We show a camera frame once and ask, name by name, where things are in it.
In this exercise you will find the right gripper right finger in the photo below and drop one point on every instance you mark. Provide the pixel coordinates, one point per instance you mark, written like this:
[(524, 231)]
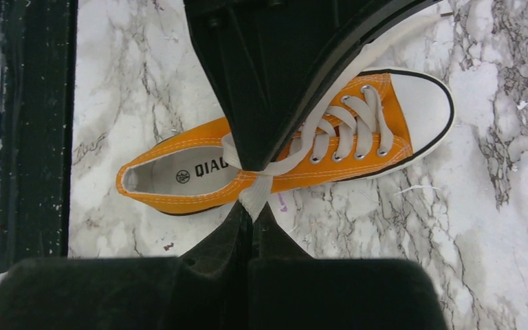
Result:
[(289, 289)]

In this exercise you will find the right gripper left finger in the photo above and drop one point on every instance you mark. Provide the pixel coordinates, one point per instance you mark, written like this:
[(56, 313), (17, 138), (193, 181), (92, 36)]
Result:
[(192, 291)]

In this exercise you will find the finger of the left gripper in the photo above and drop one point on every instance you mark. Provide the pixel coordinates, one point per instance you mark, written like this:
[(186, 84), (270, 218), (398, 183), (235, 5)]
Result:
[(270, 62)]

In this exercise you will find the white shoelace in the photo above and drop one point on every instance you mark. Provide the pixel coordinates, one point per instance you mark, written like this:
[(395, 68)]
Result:
[(371, 122)]

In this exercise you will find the orange canvas sneaker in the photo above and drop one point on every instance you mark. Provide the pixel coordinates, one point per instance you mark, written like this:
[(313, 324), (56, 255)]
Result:
[(189, 173)]

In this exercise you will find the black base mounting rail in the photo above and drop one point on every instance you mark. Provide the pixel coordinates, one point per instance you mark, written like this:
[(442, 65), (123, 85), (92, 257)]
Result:
[(37, 71)]

